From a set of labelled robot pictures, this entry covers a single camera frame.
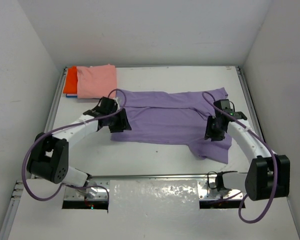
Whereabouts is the aluminium right table rail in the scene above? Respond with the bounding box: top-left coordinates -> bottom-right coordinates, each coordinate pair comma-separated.
235,66 -> 265,141

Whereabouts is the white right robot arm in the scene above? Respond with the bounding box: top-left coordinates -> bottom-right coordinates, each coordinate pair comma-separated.
204,99 -> 290,201

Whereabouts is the purple t-shirt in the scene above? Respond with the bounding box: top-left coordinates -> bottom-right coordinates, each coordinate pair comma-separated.
111,87 -> 232,164

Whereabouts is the aluminium front table rail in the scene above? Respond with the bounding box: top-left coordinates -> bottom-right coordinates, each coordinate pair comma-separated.
89,172 -> 241,181

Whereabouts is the aluminium left table rail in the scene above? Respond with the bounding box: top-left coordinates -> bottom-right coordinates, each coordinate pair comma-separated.
31,66 -> 68,178

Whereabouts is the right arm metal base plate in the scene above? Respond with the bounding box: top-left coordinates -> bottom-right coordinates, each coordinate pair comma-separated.
197,180 -> 243,201

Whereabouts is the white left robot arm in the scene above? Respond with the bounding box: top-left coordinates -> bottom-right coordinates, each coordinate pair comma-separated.
26,97 -> 132,188

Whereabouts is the aluminium table rail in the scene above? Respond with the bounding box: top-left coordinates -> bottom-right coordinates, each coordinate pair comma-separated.
31,66 -> 68,178
89,172 -> 241,181
235,66 -> 265,141

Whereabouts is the folded orange t-shirt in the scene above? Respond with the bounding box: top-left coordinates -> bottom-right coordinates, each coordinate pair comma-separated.
62,66 -> 78,95

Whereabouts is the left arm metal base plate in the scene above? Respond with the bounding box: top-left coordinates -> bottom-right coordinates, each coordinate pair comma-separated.
63,180 -> 110,201

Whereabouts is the white foam front cover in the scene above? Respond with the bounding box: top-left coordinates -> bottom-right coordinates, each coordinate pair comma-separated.
9,180 -> 299,240

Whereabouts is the folded pink t-shirt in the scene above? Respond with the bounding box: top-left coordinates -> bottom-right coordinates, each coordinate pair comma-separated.
76,64 -> 117,99

